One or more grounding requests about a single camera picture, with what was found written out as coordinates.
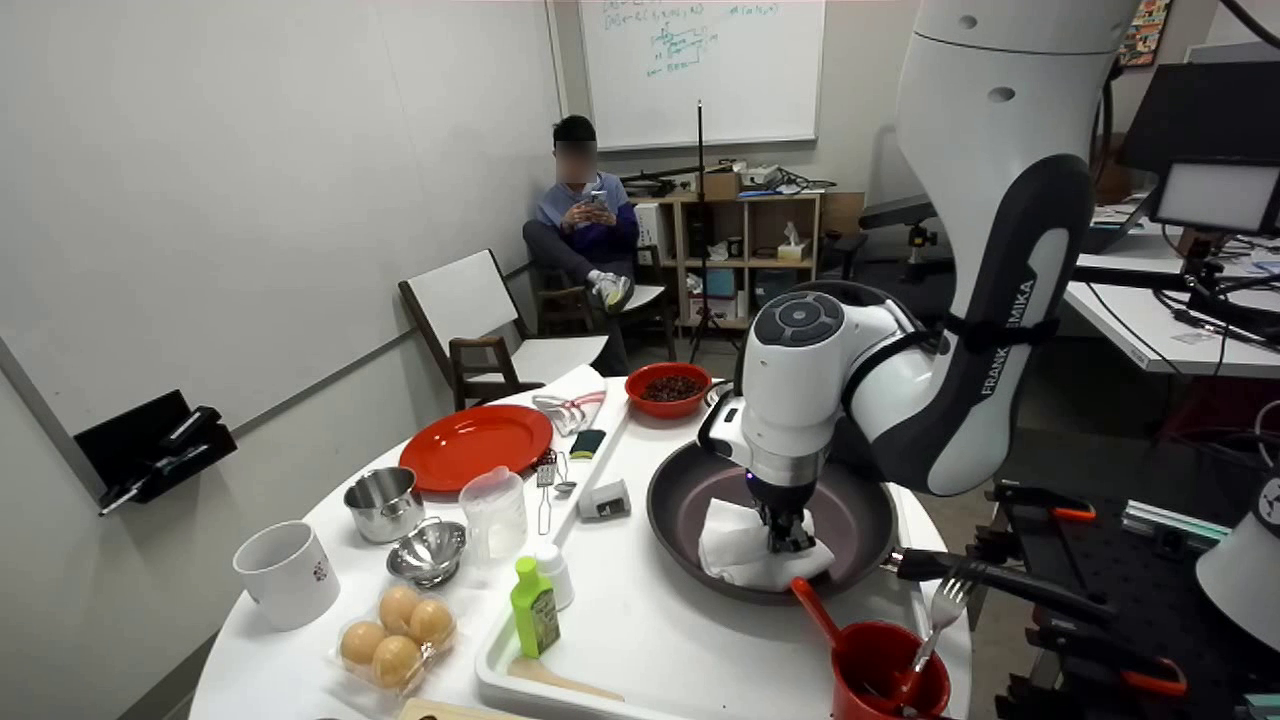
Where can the green bottle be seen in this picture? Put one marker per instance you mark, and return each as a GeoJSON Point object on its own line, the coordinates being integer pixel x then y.
{"type": "Point", "coordinates": [534, 612]}

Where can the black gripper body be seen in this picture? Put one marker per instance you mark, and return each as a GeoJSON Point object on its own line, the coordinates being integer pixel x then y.
{"type": "Point", "coordinates": [781, 502]}

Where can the red plate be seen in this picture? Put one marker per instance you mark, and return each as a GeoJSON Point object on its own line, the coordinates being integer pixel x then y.
{"type": "Point", "coordinates": [473, 451]}

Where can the deep steel bowl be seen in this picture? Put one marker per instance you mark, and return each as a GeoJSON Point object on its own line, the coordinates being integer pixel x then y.
{"type": "Point", "coordinates": [384, 505]}

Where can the small grey block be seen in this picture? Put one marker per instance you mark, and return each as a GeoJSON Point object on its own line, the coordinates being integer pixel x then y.
{"type": "Point", "coordinates": [600, 502]}

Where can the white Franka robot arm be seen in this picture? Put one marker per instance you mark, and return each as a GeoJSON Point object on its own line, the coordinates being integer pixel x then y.
{"type": "Point", "coordinates": [992, 202]}

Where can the clear egg carton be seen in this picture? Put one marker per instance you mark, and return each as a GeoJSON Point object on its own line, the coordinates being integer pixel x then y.
{"type": "Point", "coordinates": [348, 687]}

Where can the wooden board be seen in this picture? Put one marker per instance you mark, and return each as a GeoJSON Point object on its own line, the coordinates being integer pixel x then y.
{"type": "Point", "coordinates": [462, 714]}

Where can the wooden chair with white panels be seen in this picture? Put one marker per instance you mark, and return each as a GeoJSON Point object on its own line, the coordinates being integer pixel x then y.
{"type": "Point", "coordinates": [465, 300]}

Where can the black computer monitor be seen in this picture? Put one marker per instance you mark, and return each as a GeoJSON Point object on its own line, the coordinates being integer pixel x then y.
{"type": "Point", "coordinates": [1200, 123]}

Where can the clear glass cup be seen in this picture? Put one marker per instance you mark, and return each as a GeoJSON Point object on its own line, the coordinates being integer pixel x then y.
{"type": "Point", "coordinates": [492, 519]}

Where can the wooden shelf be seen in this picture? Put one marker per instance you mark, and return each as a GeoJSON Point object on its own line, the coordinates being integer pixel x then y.
{"type": "Point", "coordinates": [727, 267]}

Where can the black frying pan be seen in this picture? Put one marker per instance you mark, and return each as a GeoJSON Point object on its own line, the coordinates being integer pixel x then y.
{"type": "Point", "coordinates": [695, 487]}

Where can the black tripod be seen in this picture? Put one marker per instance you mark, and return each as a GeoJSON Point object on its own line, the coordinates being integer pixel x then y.
{"type": "Point", "coordinates": [701, 267]}

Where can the colourful framed poster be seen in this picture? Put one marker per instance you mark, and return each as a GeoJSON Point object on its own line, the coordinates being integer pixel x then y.
{"type": "Point", "coordinates": [1144, 32]}

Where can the brown egg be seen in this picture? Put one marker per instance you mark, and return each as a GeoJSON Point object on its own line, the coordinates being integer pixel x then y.
{"type": "Point", "coordinates": [435, 626]}
{"type": "Point", "coordinates": [398, 608]}
{"type": "Point", "coordinates": [398, 662]}
{"type": "Point", "coordinates": [360, 644]}

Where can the black wall holder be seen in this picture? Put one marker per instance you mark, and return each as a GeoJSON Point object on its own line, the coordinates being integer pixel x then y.
{"type": "Point", "coordinates": [143, 447]}

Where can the black robot table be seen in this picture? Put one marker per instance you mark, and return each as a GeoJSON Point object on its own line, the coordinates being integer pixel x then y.
{"type": "Point", "coordinates": [1134, 584]}

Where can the metal fork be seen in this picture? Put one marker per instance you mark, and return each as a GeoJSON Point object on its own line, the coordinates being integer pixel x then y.
{"type": "Point", "coordinates": [946, 603]}

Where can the wall whiteboard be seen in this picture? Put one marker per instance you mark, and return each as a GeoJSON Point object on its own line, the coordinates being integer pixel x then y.
{"type": "Point", "coordinates": [704, 65]}

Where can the teal hand tool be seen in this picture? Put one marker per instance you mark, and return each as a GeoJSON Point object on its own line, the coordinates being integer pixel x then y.
{"type": "Point", "coordinates": [1172, 522]}

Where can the red bowl of beans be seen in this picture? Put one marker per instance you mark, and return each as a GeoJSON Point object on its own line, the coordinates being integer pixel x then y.
{"type": "Point", "coordinates": [669, 390]}

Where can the white mug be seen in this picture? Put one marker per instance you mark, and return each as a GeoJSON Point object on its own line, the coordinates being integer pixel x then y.
{"type": "Point", "coordinates": [283, 572]}

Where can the small white bottle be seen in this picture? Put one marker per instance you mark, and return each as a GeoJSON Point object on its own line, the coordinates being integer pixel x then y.
{"type": "Point", "coordinates": [552, 566]}

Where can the red striped white towel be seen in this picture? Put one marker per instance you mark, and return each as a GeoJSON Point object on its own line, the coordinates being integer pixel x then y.
{"type": "Point", "coordinates": [565, 387]}

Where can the wooden spatula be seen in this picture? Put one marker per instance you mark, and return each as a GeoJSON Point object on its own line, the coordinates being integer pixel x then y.
{"type": "Point", "coordinates": [565, 681]}

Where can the seated person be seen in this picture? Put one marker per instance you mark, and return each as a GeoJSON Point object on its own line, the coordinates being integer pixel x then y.
{"type": "Point", "coordinates": [581, 222]}

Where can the shallow steel bowl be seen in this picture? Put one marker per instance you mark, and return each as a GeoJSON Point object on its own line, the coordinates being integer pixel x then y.
{"type": "Point", "coordinates": [426, 553]}

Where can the white desk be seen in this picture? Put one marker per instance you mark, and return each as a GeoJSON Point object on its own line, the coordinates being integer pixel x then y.
{"type": "Point", "coordinates": [1162, 324]}

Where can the red measuring cup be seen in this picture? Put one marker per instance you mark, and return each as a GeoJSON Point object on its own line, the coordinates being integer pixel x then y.
{"type": "Point", "coordinates": [883, 675]}

